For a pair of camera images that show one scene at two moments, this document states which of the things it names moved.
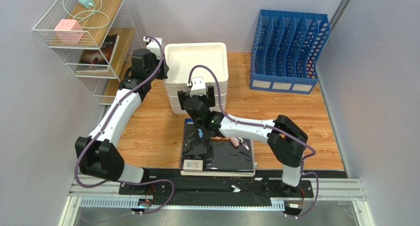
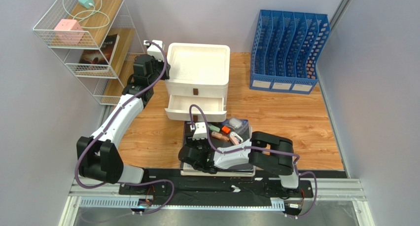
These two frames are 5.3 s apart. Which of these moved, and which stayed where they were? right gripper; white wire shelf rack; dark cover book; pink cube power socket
Moved: right gripper
Stayed: dark cover book; pink cube power socket; white wire shelf rack
